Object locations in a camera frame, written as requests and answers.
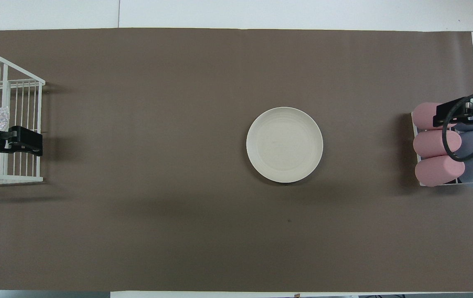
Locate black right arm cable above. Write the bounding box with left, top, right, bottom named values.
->
left=442, top=91, right=473, bottom=162

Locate brown table mat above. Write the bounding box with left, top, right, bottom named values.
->
left=0, top=27, right=473, bottom=293

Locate pink plastic cup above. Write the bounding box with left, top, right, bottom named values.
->
left=415, top=155, right=466, bottom=187
left=413, top=130, right=462, bottom=159
left=411, top=102, right=457, bottom=130

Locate cream round plate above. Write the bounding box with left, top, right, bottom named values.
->
left=246, top=107, right=324, bottom=183

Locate white wire dish rack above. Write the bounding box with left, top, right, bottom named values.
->
left=0, top=55, right=46, bottom=185

